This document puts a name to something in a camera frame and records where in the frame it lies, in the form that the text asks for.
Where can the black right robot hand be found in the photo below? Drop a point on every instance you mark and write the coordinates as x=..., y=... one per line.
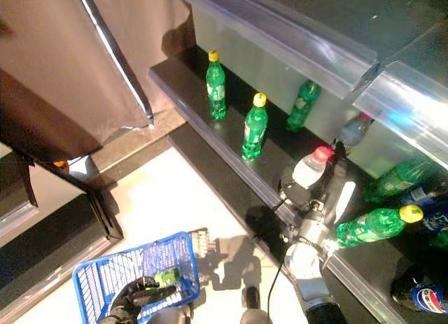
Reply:
x=336, y=194

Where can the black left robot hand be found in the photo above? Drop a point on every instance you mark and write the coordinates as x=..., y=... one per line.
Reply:
x=129, y=299

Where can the blue plastic shopping basket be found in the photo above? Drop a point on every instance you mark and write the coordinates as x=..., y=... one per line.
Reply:
x=175, y=237

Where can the green soda bottle yellow cap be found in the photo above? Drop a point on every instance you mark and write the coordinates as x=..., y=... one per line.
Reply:
x=399, y=180
x=374, y=226
x=255, y=128
x=216, y=89
x=168, y=276
x=301, y=105

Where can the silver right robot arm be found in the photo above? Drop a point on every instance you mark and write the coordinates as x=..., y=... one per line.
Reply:
x=308, y=264

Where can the silver left robot leg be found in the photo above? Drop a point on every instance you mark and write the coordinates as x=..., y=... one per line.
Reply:
x=171, y=317

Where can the silver robot leg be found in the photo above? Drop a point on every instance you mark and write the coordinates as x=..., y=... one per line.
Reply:
x=171, y=317
x=252, y=299

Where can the black side shelf unit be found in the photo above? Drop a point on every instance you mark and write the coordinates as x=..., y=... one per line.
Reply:
x=52, y=233

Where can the black shelf base plinth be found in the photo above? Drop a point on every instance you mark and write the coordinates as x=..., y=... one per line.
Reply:
x=217, y=170

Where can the silver right robot leg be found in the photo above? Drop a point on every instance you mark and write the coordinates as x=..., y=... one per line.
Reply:
x=252, y=299

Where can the small orange object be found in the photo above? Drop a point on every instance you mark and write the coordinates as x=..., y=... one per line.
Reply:
x=61, y=164

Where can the brown fabric curtain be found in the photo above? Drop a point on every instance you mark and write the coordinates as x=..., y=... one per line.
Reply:
x=70, y=58

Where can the overhead shelf clear rail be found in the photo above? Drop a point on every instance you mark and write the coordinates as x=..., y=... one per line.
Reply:
x=280, y=30

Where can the black drink shelf clear rail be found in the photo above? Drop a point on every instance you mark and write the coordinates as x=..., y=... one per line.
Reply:
x=196, y=89

